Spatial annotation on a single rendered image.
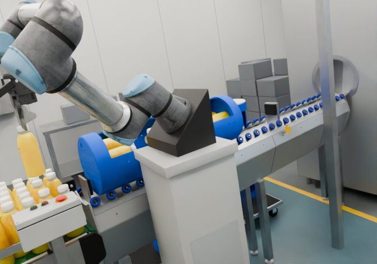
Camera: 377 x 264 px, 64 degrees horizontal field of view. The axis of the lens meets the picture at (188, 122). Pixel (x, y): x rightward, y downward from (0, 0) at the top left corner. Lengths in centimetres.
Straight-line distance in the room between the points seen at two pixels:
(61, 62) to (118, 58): 425
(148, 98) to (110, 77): 392
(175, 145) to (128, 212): 48
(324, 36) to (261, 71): 300
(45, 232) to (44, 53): 60
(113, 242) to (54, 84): 88
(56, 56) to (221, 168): 71
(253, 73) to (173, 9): 181
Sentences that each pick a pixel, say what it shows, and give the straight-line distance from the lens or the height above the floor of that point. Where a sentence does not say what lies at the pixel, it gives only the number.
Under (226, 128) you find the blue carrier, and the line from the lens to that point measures 168.
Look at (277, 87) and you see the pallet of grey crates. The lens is 464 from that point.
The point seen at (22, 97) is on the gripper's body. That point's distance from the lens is 128.
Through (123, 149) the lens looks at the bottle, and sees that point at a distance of 142.
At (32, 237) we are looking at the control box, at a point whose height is 104.
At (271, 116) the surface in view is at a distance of 219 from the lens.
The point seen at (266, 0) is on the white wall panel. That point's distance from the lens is 686.
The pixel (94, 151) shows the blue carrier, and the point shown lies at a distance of 133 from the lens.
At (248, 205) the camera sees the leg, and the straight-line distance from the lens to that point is 223.
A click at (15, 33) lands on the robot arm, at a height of 167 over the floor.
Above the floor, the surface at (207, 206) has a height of 94.
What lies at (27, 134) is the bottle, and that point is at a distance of 130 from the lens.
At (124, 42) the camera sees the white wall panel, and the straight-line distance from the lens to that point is 510.
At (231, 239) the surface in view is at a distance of 132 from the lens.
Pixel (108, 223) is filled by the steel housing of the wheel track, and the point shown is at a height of 86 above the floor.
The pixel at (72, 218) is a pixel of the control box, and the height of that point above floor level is 104.
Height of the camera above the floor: 151
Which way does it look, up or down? 13 degrees down
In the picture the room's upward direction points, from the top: 10 degrees counter-clockwise
